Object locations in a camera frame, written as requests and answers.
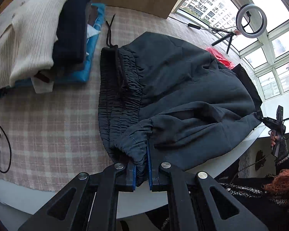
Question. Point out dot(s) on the person's black tweed clothing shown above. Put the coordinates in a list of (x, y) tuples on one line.
[(255, 204)]

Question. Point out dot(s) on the pink garment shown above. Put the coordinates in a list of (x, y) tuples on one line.
[(221, 57)]

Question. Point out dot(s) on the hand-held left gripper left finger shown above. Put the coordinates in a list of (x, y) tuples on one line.
[(133, 176)]

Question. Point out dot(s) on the person's right forearm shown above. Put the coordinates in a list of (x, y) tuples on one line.
[(283, 156)]

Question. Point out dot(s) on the folded blue garment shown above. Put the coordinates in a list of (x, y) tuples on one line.
[(91, 60)]

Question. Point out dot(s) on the person's right hand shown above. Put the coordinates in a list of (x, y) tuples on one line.
[(274, 138)]

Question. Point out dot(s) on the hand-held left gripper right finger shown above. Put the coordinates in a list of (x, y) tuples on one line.
[(150, 173)]

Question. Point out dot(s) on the orange frizzy strands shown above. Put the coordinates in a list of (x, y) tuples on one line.
[(284, 182)]

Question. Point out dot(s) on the dark grey jogger pants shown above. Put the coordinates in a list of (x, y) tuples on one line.
[(183, 89)]

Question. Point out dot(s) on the white window frame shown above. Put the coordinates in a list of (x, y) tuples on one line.
[(267, 43)]

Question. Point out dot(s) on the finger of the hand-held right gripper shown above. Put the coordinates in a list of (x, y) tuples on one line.
[(260, 118)]

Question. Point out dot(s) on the folded brown garment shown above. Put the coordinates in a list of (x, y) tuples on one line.
[(92, 15)]

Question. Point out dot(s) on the pink plaid tablecloth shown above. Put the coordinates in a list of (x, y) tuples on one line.
[(50, 130)]

